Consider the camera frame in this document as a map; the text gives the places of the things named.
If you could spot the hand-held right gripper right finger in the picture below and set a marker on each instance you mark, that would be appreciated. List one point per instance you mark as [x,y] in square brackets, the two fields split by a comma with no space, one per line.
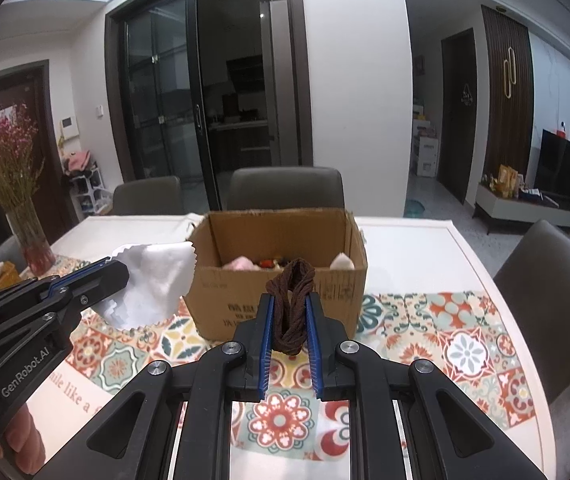
[316,345]

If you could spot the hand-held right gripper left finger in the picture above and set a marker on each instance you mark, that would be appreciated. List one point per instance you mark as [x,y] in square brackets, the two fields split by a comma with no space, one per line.
[265,345]

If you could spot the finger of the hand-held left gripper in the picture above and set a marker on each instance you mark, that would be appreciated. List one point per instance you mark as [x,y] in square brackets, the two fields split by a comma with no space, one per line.
[100,285]
[25,297]

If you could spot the brown hair scrunchie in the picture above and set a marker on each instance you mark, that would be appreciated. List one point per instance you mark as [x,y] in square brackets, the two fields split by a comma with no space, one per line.
[285,332]

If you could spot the white cloth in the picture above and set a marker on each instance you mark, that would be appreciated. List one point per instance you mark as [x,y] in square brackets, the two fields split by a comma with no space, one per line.
[155,280]

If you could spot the cardboard box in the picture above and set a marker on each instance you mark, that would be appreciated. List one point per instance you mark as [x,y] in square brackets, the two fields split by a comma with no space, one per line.
[225,300]

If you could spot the pink fluffy cloth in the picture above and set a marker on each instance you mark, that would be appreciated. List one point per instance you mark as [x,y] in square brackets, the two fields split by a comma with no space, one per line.
[241,263]

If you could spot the white soft toy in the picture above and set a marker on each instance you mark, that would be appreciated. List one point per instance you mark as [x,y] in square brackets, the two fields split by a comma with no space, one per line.
[342,261]

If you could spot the person's left hand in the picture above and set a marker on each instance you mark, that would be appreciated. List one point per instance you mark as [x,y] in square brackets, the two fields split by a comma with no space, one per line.
[22,440]

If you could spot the glass vase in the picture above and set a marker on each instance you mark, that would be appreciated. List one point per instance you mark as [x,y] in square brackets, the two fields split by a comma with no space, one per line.
[35,250]

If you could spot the grey dining chair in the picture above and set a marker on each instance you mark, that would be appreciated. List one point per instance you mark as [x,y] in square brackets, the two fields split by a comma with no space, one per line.
[285,187]
[147,195]
[555,300]
[7,250]

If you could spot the small dark red items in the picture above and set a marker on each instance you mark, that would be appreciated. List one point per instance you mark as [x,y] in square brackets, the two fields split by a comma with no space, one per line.
[272,262]

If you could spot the white shoe rack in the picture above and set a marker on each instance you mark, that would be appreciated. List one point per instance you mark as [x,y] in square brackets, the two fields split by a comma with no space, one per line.
[90,190]

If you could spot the dark wooden entrance door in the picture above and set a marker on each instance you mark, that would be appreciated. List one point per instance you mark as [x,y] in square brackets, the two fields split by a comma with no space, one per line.
[50,185]

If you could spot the pink bag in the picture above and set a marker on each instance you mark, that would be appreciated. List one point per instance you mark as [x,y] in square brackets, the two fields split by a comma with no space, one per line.
[78,161]

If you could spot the dried flower bouquet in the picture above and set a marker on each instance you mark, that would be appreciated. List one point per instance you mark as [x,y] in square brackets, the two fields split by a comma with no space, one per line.
[7,160]

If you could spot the white intercom panel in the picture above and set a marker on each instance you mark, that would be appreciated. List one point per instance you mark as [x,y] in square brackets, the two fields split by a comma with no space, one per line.
[70,126]

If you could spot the green waste bin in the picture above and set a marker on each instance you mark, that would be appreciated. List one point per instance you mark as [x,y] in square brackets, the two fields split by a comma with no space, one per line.
[415,208]

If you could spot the sliding glass door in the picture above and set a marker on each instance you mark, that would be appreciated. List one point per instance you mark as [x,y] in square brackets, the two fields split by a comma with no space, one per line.
[165,90]

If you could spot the white storage box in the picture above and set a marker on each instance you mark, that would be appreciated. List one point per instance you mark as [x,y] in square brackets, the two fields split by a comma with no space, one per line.
[426,157]

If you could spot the yellow box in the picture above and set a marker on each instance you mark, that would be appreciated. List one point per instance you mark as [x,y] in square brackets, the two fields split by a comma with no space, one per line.
[507,180]

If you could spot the white television cabinet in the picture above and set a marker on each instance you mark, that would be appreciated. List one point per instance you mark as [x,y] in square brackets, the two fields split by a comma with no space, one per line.
[530,210]

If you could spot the silver refrigerator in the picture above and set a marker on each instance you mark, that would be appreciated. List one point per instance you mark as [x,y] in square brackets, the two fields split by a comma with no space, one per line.
[272,85]

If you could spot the dark room door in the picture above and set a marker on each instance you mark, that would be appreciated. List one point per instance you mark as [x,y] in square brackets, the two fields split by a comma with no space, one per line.
[457,120]

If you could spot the slatted wood wall panel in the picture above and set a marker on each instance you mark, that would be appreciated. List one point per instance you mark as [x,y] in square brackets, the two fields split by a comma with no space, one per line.
[495,125]

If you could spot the gold wall ornament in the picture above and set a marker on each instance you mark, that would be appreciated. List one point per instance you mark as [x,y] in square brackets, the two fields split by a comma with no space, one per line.
[510,72]

